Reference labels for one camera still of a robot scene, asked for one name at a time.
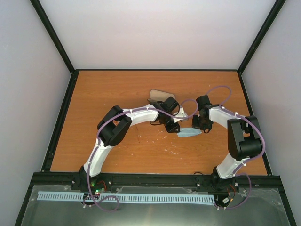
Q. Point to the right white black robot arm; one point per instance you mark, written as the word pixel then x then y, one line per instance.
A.
pixel 245 140

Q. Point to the brown plaid glasses case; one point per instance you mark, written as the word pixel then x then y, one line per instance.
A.
pixel 157 95

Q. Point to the light blue cleaning cloth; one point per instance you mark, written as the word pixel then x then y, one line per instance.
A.
pixel 188 132

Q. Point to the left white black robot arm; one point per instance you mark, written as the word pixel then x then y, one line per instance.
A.
pixel 116 123

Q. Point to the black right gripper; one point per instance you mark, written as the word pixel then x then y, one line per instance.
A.
pixel 195 125

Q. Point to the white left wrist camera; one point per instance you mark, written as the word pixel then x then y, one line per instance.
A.
pixel 181 115

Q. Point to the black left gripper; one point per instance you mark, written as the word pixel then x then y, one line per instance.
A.
pixel 170 129

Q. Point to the light blue slotted cable duct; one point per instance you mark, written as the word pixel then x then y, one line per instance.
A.
pixel 130 198

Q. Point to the black aluminium frame rail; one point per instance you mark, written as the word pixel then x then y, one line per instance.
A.
pixel 111 182

